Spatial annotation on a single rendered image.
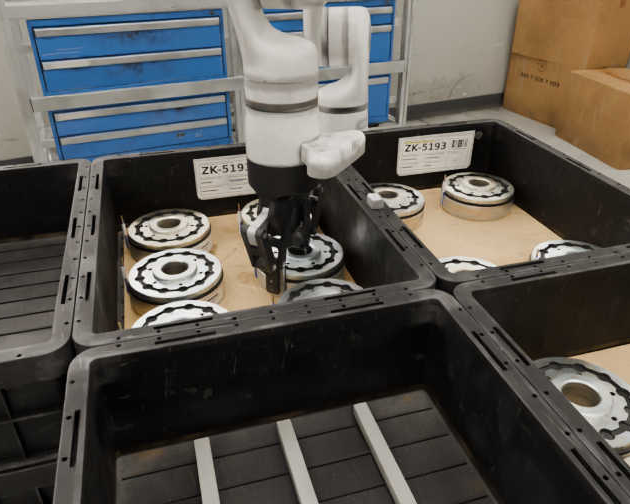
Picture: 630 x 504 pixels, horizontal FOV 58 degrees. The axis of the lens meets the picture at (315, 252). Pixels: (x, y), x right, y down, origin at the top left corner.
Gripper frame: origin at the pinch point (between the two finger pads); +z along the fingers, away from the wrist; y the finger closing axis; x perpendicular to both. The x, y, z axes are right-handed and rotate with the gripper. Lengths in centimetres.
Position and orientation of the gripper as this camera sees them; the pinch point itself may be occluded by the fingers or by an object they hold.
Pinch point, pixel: (287, 271)
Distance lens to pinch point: 64.8
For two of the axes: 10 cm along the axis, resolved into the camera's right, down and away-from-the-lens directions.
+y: -4.7, 4.5, -7.6
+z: 0.0, 8.6, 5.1
